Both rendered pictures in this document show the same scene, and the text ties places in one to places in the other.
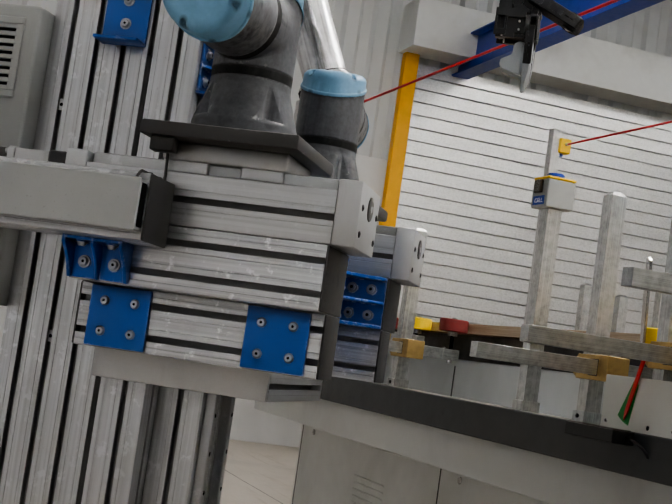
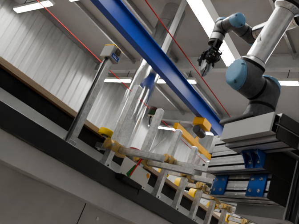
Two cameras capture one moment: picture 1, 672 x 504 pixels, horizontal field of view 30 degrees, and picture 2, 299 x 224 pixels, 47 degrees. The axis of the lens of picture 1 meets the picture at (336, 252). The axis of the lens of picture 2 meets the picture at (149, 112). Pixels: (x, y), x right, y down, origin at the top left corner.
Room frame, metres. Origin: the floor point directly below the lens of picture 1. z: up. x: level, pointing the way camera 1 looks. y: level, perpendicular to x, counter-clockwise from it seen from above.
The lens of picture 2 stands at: (3.30, 0.99, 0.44)
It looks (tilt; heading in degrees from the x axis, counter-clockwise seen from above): 20 degrees up; 240
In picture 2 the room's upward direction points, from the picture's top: 22 degrees clockwise
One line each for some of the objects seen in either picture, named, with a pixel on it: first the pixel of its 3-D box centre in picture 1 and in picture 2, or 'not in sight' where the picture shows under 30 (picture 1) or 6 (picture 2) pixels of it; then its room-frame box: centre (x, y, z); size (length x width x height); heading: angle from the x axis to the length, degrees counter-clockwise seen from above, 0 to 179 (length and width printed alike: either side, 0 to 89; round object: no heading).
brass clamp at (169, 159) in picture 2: not in sight; (170, 161); (2.04, -0.72, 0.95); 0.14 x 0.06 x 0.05; 19
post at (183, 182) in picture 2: not in sight; (184, 179); (1.82, -0.79, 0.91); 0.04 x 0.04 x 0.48; 19
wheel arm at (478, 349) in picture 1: (572, 365); (127, 151); (2.47, -0.49, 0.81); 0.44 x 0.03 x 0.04; 109
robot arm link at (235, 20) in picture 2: not in sight; (235, 24); (2.33, -0.19, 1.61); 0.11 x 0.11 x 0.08; 85
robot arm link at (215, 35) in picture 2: not in sight; (216, 40); (2.34, -0.29, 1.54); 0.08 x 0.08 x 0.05
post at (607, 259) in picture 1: (601, 308); (121, 125); (2.53, -0.55, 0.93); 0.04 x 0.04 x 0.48; 19
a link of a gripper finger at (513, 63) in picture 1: (514, 65); (208, 70); (2.33, -0.28, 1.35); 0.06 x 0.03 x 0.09; 77
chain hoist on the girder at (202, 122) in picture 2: not in sight; (199, 130); (-1.14, -4.42, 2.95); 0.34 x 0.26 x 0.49; 18
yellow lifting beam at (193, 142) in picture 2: not in sight; (195, 143); (-1.14, -4.42, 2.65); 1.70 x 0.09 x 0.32; 18
